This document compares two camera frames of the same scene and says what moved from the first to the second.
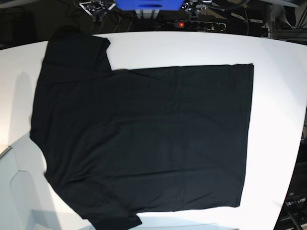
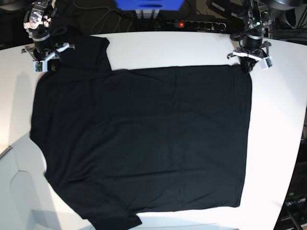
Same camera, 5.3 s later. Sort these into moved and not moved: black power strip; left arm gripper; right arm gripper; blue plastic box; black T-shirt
Moved: right arm gripper; left arm gripper
Not moved: black T-shirt; blue plastic box; black power strip
